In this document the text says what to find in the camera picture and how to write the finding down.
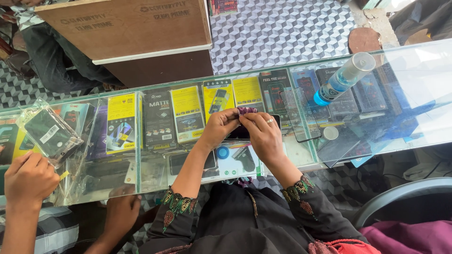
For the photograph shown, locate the person's right hand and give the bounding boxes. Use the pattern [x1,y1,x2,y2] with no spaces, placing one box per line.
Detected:
[239,112,287,167]

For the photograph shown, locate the person's left hand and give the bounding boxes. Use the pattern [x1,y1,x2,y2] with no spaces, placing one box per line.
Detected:
[198,107,243,151]

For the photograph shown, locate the black smartphone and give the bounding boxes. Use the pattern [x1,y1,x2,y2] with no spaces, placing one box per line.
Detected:
[226,114,282,142]

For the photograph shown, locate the white phone holder box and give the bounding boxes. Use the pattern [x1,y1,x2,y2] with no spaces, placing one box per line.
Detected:
[201,143,265,183]

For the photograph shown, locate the black-edged tempered glass protector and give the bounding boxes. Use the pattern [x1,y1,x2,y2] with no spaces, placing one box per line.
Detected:
[278,87,322,143]

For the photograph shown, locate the black phone in display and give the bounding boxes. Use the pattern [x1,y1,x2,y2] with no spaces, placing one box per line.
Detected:
[169,150,218,176]

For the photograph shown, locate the row of screen protector packets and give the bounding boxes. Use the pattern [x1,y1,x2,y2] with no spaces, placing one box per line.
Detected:
[0,67,438,166]

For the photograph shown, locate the white round bottle cap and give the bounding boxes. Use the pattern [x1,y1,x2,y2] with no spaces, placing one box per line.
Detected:
[323,126,339,141]

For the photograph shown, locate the dark glass sheet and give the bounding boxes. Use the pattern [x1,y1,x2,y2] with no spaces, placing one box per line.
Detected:
[316,139,361,169]

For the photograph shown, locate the person's black embroidered garment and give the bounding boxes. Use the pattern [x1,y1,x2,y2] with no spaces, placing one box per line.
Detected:
[137,175,370,254]

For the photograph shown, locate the clear blue spray bottle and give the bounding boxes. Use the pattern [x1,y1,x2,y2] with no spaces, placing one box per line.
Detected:
[313,52,376,107]

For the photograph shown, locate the stack of red packets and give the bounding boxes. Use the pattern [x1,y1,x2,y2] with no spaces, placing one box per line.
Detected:
[210,0,238,17]

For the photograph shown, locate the brown plywood cabinet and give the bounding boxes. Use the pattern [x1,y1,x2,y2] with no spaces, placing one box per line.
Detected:
[34,0,214,88]

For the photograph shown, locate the red woven bag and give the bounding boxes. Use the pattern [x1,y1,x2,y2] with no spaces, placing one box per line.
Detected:
[307,239,382,254]

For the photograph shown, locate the clear plastic wrapper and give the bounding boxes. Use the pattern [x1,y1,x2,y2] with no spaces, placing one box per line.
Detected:
[53,155,136,207]

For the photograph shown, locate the grey chair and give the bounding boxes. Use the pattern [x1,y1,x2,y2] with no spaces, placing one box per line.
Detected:
[351,176,452,230]

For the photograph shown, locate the glass display counter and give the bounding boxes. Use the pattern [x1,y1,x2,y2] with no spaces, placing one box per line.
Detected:
[0,37,452,207]

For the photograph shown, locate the black phone case in plastic bag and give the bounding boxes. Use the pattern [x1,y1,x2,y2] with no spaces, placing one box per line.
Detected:
[16,98,85,169]

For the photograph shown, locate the black cables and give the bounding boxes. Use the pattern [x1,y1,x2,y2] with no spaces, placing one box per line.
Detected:
[353,157,452,191]

